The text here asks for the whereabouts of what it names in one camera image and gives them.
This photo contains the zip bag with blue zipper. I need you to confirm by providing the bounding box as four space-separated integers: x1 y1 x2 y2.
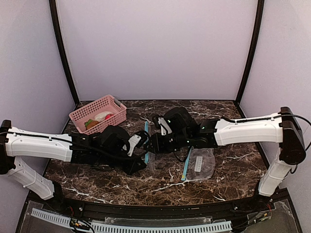
144 121 178 172

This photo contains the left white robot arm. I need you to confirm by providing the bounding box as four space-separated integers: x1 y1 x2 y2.
0 120 150 202

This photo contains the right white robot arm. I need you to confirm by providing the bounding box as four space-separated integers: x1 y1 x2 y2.
145 107 308 197

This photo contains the red toy fruit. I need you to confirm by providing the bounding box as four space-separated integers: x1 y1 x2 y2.
105 114 114 120

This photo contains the white toy bun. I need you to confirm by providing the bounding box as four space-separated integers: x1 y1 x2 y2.
94 111 112 122

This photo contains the pink perforated plastic basket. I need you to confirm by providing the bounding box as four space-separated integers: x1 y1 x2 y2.
69 95 127 134

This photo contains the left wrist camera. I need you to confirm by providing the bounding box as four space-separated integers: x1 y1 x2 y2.
122 131 150 157

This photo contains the white slotted cable duct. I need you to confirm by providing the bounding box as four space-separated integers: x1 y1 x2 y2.
31 208 232 233

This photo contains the black front table rail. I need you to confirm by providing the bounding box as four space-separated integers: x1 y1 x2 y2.
52 197 275 222

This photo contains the left black frame post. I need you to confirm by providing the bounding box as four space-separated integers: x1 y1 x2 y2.
49 0 80 106

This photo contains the black frame post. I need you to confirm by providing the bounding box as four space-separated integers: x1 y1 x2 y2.
235 0 265 105
49 0 80 106

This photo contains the right black frame post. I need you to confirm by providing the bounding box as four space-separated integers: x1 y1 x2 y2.
235 0 265 105

